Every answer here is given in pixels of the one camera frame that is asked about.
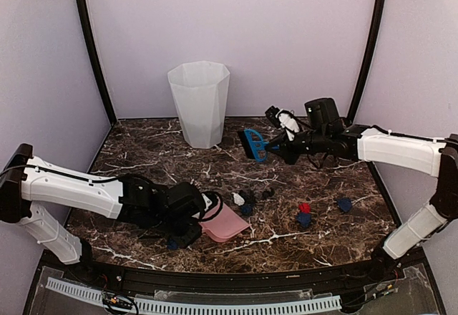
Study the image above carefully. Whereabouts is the left black frame post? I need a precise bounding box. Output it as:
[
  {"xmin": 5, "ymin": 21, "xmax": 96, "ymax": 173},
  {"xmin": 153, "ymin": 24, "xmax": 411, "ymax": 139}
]
[{"xmin": 76, "ymin": 0, "xmax": 117, "ymax": 126}]

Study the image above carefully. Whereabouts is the black front table rail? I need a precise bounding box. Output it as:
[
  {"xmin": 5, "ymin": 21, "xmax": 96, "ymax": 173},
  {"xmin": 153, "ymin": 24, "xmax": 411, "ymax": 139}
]
[{"xmin": 65, "ymin": 261, "xmax": 376, "ymax": 294}]

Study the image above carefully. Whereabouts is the dark blue scrap far right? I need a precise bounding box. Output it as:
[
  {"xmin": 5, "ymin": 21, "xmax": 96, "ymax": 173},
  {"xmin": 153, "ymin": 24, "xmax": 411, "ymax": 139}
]
[{"xmin": 336, "ymin": 198, "xmax": 353, "ymax": 213}]

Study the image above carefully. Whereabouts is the blue hand brush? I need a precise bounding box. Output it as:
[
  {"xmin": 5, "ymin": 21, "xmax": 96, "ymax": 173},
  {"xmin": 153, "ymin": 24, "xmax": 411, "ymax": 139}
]
[{"xmin": 237, "ymin": 129, "xmax": 268, "ymax": 163}]

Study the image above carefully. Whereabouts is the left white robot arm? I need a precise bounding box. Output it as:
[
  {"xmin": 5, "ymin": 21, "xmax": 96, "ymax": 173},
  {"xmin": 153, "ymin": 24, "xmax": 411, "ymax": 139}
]
[{"xmin": 1, "ymin": 143, "xmax": 223, "ymax": 284}]

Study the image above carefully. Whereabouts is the translucent white waste bin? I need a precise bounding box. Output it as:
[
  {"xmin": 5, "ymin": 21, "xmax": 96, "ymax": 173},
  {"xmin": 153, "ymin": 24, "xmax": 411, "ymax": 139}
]
[{"xmin": 167, "ymin": 61, "xmax": 230, "ymax": 149}]

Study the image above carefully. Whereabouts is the long dark blue scrap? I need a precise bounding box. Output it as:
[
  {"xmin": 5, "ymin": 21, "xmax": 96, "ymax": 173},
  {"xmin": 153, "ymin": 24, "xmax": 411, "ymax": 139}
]
[{"xmin": 166, "ymin": 238, "xmax": 179, "ymax": 251}]

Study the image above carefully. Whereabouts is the white paper scrap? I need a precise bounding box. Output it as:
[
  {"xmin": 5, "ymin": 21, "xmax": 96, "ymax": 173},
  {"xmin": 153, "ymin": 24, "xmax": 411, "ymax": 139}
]
[{"xmin": 233, "ymin": 193, "xmax": 245, "ymax": 206}]

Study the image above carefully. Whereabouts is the white slotted cable duct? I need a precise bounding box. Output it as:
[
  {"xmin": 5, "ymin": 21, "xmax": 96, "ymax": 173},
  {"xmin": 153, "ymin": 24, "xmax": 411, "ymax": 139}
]
[{"xmin": 46, "ymin": 277, "xmax": 341, "ymax": 314}]

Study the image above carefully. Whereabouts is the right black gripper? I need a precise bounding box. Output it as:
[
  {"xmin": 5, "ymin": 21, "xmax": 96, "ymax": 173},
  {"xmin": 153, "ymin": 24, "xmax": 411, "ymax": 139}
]
[{"xmin": 265, "ymin": 128, "xmax": 329, "ymax": 165}]

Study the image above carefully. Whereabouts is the dark blue scrap centre right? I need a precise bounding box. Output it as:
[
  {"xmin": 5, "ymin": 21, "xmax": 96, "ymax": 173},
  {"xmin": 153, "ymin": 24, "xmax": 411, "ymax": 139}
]
[{"xmin": 296, "ymin": 212, "xmax": 312, "ymax": 228}]

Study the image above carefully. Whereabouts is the black frame post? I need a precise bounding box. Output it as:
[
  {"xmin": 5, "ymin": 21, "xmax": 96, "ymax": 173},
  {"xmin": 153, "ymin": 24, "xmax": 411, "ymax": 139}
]
[
  {"xmin": 346, "ymin": 0, "xmax": 385, "ymax": 122},
  {"xmin": 76, "ymin": 0, "xmax": 117, "ymax": 126}
]

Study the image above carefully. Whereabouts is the right black frame post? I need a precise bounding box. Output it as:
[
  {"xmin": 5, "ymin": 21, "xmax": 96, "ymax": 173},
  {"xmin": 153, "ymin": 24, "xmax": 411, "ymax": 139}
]
[{"xmin": 346, "ymin": 0, "xmax": 385, "ymax": 122}]

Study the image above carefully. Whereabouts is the small dark blue scrap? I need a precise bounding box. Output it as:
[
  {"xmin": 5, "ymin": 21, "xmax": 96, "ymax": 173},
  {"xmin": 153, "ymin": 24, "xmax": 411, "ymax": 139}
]
[{"xmin": 240, "ymin": 203, "xmax": 254, "ymax": 216}]

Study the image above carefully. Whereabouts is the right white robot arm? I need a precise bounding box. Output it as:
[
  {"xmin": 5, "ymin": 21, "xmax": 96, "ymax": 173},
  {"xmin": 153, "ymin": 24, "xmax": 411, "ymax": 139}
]
[{"xmin": 265, "ymin": 98, "xmax": 457, "ymax": 282}]

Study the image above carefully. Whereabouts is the pink plastic dustpan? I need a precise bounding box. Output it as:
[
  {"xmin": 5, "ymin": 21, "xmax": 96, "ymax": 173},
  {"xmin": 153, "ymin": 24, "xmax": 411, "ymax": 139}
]
[{"xmin": 200, "ymin": 204, "xmax": 250, "ymax": 243}]

